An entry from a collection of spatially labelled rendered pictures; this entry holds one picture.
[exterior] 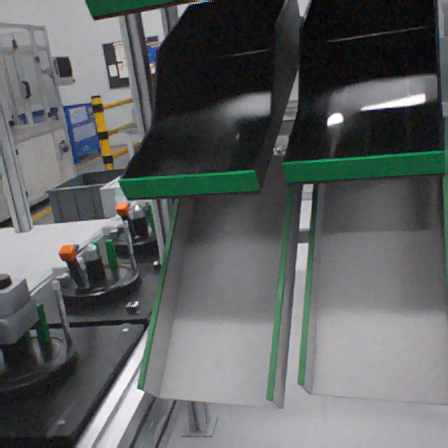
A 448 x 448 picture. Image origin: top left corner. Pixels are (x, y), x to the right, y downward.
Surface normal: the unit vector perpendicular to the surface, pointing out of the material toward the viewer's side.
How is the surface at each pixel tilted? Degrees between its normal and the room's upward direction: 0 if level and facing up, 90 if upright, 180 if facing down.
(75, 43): 90
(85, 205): 90
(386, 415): 0
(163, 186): 115
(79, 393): 0
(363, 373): 45
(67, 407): 0
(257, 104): 25
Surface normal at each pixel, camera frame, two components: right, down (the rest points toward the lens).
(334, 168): -0.24, 0.67
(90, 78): -0.18, 0.29
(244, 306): -0.32, -0.46
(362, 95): -0.26, -0.74
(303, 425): -0.14, -0.95
